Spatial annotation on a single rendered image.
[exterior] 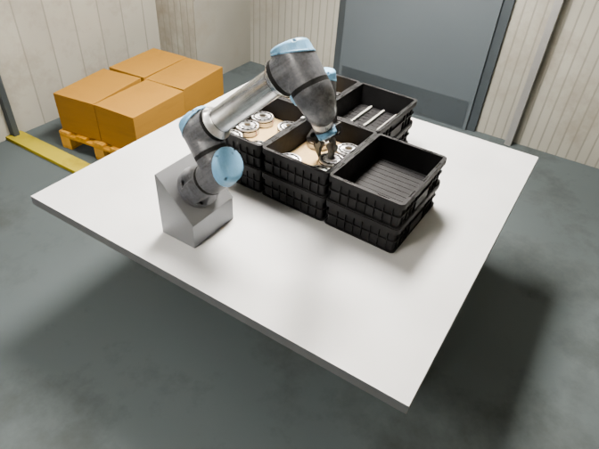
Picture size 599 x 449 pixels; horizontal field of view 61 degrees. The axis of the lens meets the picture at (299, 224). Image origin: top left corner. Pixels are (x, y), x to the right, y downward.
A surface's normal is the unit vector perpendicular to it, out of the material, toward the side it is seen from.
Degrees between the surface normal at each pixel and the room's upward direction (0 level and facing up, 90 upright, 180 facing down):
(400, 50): 90
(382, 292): 0
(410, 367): 0
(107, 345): 0
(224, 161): 52
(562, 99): 90
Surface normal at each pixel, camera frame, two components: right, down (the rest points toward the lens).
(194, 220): 0.63, -0.29
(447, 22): -0.54, 0.51
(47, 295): 0.06, -0.77
